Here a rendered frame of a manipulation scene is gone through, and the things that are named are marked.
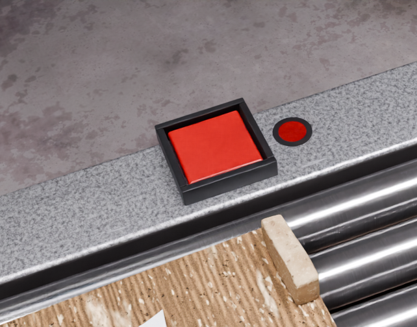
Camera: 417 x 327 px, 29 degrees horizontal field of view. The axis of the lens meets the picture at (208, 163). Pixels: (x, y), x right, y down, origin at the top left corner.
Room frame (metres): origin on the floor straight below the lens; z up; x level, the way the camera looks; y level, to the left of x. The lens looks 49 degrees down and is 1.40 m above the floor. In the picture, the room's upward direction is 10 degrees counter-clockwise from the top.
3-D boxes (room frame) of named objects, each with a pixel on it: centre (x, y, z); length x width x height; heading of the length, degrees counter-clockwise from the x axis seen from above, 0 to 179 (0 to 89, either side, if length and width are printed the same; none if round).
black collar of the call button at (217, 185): (0.43, -0.01, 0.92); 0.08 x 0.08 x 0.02; 11
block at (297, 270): (0.30, -0.04, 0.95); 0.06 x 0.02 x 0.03; 13
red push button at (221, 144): (0.43, -0.01, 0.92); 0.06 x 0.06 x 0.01; 11
